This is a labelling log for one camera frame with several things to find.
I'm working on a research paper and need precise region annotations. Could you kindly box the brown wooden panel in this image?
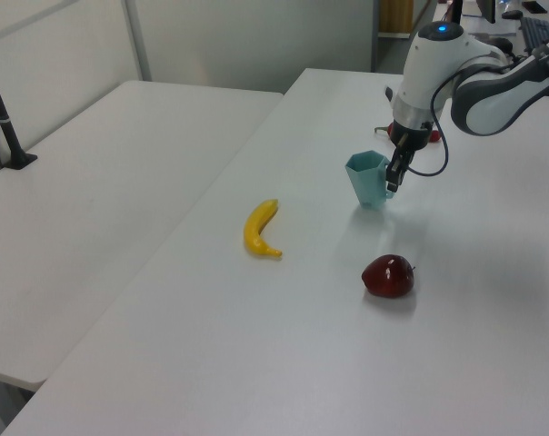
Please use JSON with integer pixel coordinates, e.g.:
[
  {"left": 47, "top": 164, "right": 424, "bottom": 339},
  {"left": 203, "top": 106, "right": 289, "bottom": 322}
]
[{"left": 377, "top": 0, "right": 414, "bottom": 39}]

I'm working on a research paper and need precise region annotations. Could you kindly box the dark red apple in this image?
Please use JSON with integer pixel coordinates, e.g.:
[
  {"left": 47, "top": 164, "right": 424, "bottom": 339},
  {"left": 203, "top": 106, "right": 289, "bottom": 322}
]
[{"left": 361, "top": 253, "right": 416, "bottom": 299}]

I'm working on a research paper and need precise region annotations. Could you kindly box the black equipment pile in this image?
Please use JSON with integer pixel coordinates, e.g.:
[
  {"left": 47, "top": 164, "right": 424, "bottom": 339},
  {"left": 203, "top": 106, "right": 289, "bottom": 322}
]
[{"left": 481, "top": 34, "right": 528, "bottom": 63}]

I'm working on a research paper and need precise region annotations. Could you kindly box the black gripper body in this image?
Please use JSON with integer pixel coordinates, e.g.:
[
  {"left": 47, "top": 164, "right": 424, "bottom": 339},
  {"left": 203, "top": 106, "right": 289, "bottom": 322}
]
[{"left": 389, "top": 118, "right": 434, "bottom": 154}]

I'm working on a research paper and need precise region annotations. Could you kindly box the black camera stand with base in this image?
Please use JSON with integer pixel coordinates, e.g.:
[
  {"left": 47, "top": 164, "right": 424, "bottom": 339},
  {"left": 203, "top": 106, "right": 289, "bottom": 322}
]
[{"left": 0, "top": 44, "right": 39, "bottom": 171}]

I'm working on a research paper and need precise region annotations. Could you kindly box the black monitor stand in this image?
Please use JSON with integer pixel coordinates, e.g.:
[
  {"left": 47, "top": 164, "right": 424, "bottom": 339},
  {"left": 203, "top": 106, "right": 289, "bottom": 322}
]
[{"left": 476, "top": 0, "right": 498, "bottom": 25}]

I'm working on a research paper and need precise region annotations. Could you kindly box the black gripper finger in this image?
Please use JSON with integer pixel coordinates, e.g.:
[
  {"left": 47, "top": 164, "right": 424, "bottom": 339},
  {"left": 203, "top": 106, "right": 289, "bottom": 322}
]
[
  {"left": 398, "top": 150, "right": 414, "bottom": 183},
  {"left": 385, "top": 151, "right": 405, "bottom": 193}
]

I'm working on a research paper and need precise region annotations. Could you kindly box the light teal faceted mug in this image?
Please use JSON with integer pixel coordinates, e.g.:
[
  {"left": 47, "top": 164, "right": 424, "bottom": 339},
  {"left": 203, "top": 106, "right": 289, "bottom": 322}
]
[{"left": 344, "top": 151, "right": 397, "bottom": 211}]

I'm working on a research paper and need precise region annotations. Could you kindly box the red chili pepper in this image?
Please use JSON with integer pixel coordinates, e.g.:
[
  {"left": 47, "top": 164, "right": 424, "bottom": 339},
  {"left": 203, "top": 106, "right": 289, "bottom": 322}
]
[{"left": 373, "top": 124, "right": 443, "bottom": 144}]

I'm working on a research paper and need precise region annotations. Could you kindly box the dark computer keyboard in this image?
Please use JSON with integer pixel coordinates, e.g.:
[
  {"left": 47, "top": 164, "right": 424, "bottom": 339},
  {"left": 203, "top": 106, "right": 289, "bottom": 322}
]
[{"left": 518, "top": 16, "right": 549, "bottom": 48}]

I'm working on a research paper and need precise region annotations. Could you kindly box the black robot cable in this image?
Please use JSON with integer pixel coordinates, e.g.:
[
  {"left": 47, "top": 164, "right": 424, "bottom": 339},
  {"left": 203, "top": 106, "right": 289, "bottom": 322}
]
[{"left": 406, "top": 50, "right": 507, "bottom": 177}]

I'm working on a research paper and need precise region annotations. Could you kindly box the yellow banana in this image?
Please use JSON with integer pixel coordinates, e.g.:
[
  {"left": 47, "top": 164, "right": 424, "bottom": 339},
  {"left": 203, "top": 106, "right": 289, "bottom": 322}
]
[{"left": 243, "top": 198, "right": 284, "bottom": 261}]

